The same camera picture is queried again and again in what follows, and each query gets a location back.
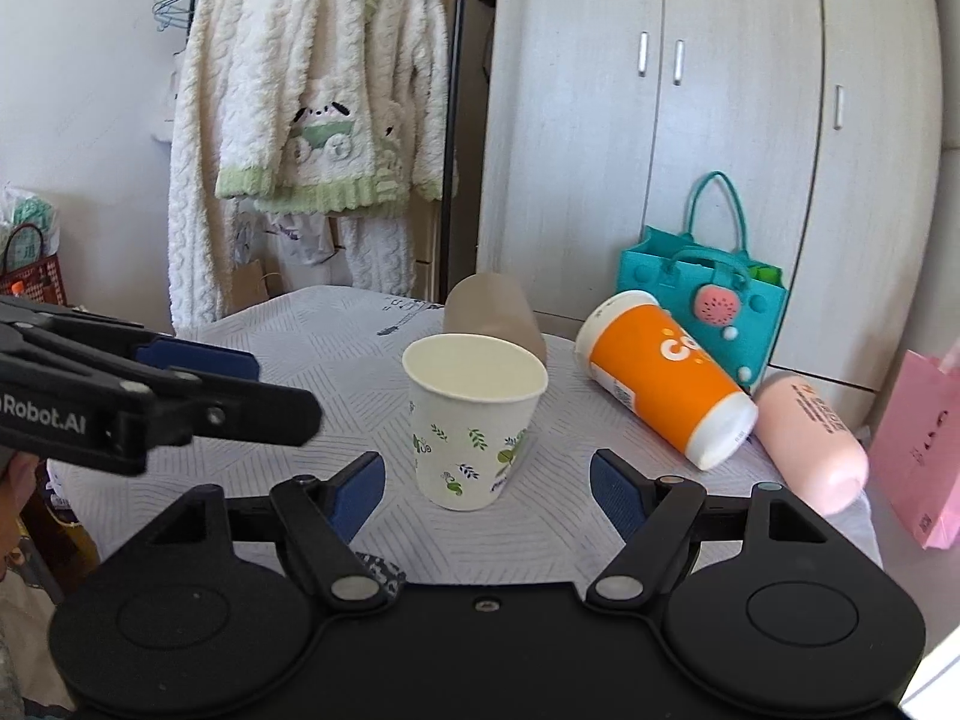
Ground brown kraft paper bag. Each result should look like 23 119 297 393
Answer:
229 259 287 314

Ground orange cup with white lid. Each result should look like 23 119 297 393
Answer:
574 289 760 472

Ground white fluffy robe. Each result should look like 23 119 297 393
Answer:
166 0 417 338

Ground white plastic bag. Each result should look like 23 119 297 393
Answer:
0 184 59 256

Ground pink paper bag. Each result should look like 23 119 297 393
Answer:
868 337 960 550

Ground white leaf-print paper cup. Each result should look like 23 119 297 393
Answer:
403 334 548 512

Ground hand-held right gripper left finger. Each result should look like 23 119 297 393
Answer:
146 452 392 612

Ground teal felt bag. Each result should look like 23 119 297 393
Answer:
616 171 788 392

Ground blue wire hangers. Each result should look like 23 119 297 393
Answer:
152 0 205 35

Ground brown paper cup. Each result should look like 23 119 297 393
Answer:
442 272 548 365

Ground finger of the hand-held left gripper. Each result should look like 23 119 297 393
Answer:
105 370 324 476
0 295 262 385

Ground grey patterned tablecloth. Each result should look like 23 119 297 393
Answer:
45 285 882 587

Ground red woven basket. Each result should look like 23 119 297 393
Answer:
0 223 65 308

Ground white cardigan with green trim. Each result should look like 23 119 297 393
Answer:
216 0 458 217

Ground black clothes rack pole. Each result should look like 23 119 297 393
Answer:
437 0 471 293

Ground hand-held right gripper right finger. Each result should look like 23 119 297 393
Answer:
585 450 826 611

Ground pink bottle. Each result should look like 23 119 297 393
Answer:
752 373 871 517

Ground white wardrobe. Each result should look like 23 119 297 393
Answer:
476 0 960 436

